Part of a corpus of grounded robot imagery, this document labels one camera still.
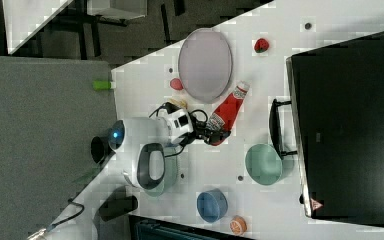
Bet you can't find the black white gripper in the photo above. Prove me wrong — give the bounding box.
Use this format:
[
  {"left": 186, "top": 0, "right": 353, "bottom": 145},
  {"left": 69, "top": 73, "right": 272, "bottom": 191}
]
[{"left": 156, "top": 102, "right": 231, "bottom": 146}]

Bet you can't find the red ketchup bottle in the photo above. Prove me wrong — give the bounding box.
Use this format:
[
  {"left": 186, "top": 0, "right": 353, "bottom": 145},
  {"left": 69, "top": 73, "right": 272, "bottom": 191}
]
[{"left": 206, "top": 81, "right": 250, "bottom": 131}]

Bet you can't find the peeled toy banana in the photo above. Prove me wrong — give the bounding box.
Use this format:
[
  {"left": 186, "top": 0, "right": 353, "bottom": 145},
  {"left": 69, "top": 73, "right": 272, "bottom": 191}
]
[{"left": 169, "top": 98, "right": 188, "bottom": 109}]

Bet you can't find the green mug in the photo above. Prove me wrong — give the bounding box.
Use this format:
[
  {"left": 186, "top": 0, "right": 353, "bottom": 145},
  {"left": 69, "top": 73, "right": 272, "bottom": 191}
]
[{"left": 245, "top": 144, "right": 296, "bottom": 186}]

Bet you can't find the black round pan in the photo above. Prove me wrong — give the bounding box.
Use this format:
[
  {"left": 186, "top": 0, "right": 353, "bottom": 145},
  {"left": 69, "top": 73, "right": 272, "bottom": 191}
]
[{"left": 90, "top": 136, "right": 114, "bottom": 164}]

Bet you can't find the small red strawberry toy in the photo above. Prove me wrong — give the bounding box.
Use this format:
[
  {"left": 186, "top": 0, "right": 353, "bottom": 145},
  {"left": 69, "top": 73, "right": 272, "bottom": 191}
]
[{"left": 254, "top": 38, "right": 270, "bottom": 53}]

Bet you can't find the orange slice toy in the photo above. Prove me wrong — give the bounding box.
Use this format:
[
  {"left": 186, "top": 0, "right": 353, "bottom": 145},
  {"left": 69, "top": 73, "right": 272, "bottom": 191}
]
[{"left": 229, "top": 216, "right": 247, "bottom": 236}]

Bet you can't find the green oval colander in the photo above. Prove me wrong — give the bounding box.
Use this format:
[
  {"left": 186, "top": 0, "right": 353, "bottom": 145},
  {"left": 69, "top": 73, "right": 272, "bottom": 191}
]
[{"left": 145, "top": 147, "right": 178, "bottom": 197}]

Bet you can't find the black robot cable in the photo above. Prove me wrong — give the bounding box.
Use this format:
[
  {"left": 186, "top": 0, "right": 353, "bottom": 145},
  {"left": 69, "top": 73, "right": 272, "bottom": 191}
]
[{"left": 46, "top": 198, "right": 86, "bottom": 231}]

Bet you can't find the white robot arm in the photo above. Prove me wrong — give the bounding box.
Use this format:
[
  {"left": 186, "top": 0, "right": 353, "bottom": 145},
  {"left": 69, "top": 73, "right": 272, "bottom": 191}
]
[{"left": 108, "top": 102, "right": 230, "bottom": 190}]

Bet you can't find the green marker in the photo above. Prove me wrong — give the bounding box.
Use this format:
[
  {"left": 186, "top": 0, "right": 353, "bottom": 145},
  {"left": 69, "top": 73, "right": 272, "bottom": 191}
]
[{"left": 93, "top": 80, "right": 116, "bottom": 91}]

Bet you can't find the black toaster oven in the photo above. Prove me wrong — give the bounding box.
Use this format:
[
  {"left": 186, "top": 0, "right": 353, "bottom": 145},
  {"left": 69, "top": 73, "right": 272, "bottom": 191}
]
[{"left": 286, "top": 31, "right": 384, "bottom": 227}]

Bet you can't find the blue cup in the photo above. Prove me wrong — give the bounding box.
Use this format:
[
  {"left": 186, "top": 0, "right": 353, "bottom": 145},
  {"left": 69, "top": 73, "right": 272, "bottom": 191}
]
[{"left": 196, "top": 189, "right": 228, "bottom": 223}]

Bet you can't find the lilac round plate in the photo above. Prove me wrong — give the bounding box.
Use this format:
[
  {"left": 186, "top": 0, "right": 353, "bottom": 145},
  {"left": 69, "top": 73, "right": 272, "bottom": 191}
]
[{"left": 178, "top": 28, "right": 233, "bottom": 103}]

